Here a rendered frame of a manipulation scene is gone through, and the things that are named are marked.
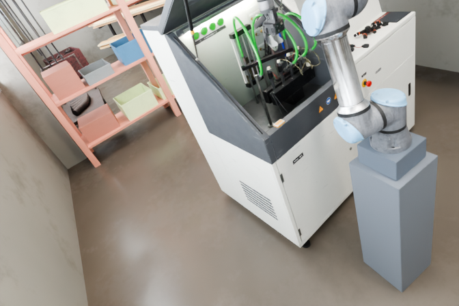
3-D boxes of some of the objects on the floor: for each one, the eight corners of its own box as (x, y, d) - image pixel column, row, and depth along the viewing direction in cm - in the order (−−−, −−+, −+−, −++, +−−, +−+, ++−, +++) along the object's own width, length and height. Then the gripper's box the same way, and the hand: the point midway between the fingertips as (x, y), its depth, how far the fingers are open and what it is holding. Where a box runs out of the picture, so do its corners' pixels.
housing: (244, 211, 238) (159, 25, 157) (224, 195, 259) (139, 25, 178) (350, 115, 290) (327, -63, 208) (326, 108, 311) (296, -55, 230)
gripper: (268, 12, 136) (279, 55, 148) (281, 4, 140) (291, 47, 151) (255, 12, 143) (266, 54, 154) (268, 5, 146) (279, 46, 158)
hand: (274, 48), depth 154 cm, fingers closed
